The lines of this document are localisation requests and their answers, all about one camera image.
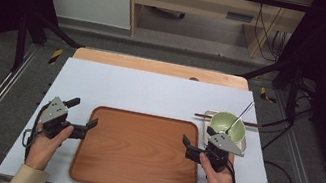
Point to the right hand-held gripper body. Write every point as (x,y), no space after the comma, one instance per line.
(224,144)

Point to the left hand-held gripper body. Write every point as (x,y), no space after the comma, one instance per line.
(54,113)

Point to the white square plate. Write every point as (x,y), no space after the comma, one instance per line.
(206,126)

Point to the green bowl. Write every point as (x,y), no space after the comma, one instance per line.
(221,122)

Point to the brown chopstick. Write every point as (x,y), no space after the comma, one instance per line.
(253,125)
(202,114)

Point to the metal spoon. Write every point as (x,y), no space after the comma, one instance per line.
(243,114)

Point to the brown wooden tray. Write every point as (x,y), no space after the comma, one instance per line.
(136,154)

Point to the person's left hand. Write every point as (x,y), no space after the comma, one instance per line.
(43,151)

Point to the yellow black floor tape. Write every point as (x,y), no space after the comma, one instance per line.
(55,56)
(264,94)

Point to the white table cover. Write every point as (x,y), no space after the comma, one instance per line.
(150,92)

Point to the black metal stand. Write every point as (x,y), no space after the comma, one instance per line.
(20,42)
(293,90)

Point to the light wooden desk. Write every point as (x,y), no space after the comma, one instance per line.
(197,1)

